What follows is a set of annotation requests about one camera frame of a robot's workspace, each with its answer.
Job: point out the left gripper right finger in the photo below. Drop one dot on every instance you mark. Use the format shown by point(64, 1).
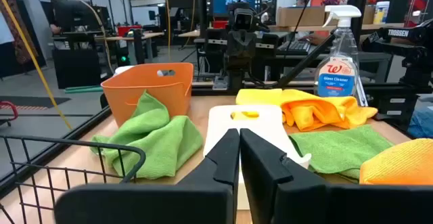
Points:
point(287, 200)

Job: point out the glass cleaner spray bottle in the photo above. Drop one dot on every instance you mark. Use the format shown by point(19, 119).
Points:
point(338, 78)

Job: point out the whiteboard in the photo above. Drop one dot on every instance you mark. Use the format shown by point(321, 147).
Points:
point(142, 16)

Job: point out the small cardboard box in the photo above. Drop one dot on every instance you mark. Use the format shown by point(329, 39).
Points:
point(368, 14)

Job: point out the black cabinet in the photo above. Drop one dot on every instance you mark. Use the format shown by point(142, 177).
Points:
point(76, 68)

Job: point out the person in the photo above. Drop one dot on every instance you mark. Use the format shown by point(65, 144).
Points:
point(55, 27)
point(300, 1)

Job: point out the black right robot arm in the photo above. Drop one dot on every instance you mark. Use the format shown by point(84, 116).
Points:
point(233, 76)

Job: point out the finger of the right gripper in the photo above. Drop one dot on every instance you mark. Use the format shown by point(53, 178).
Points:
point(233, 51)
point(248, 51)

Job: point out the wooden desk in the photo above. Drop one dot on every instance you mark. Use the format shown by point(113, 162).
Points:
point(152, 34)

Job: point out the yellow microfiber towel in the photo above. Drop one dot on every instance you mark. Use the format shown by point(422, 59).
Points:
point(257, 97)

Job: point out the black floor mat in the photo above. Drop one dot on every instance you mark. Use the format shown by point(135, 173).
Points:
point(30, 101)

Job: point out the blue bag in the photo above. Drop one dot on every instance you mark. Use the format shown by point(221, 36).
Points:
point(423, 124)

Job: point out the green microfiber towel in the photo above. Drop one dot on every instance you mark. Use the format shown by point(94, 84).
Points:
point(159, 139)
point(338, 149)

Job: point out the green foam tube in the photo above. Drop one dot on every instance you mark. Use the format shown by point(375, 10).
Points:
point(83, 89)

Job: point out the person's hand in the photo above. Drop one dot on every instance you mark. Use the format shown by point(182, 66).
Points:
point(316, 39)

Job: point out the black keyboard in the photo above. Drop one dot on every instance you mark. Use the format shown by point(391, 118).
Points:
point(294, 48)

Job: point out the red plastic bin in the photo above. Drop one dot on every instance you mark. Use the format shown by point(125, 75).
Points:
point(220, 24)
point(126, 30)

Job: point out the right arm's wrist camera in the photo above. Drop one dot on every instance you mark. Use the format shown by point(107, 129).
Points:
point(243, 20)

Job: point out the patterned brown wall hanging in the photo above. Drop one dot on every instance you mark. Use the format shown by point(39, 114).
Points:
point(23, 38)

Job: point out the orange microfiber towel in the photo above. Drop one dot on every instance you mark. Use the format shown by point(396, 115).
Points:
point(399, 163)
point(311, 115)

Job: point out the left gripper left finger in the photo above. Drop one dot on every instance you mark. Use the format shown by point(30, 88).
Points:
point(203, 200)

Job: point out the large cardboard box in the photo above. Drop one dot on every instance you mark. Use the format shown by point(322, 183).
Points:
point(297, 16)

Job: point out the white hanging cloth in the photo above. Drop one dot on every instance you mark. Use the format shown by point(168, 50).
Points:
point(5, 27)

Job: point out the orange plastic basket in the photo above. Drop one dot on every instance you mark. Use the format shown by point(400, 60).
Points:
point(149, 82)

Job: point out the white tub yellow label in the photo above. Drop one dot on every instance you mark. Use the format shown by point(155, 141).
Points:
point(381, 12)

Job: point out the white plastic basket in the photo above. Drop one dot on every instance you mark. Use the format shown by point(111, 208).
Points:
point(267, 122)

